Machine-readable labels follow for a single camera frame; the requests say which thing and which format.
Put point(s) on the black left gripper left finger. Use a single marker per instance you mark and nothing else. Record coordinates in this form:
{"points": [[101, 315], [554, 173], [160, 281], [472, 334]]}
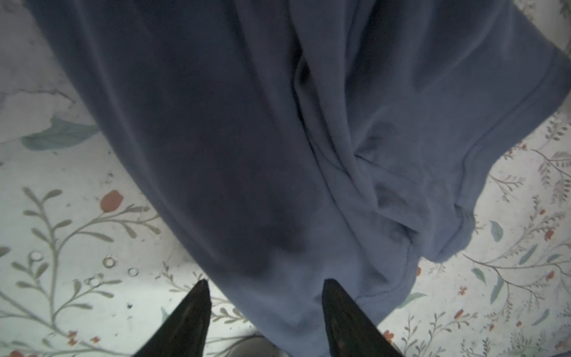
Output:
{"points": [[184, 333]]}

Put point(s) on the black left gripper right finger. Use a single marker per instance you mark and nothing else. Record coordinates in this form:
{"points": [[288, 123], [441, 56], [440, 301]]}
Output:
{"points": [[350, 333]]}

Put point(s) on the grey tank top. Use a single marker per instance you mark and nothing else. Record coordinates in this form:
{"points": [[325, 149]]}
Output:
{"points": [[287, 142]]}

